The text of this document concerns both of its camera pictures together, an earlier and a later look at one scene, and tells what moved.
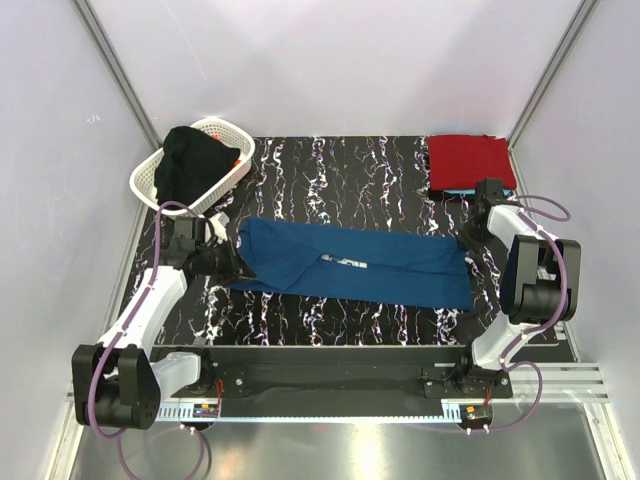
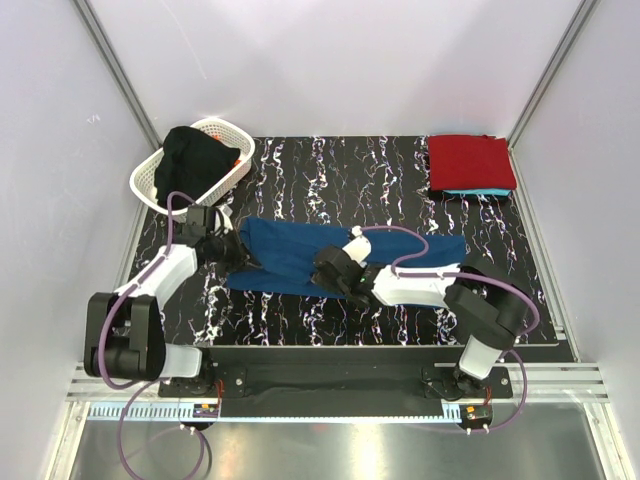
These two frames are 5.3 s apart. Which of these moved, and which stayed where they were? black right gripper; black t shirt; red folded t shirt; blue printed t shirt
Moved: black right gripper
Stayed: blue printed t shirt; black t shirt; red folded t shirt
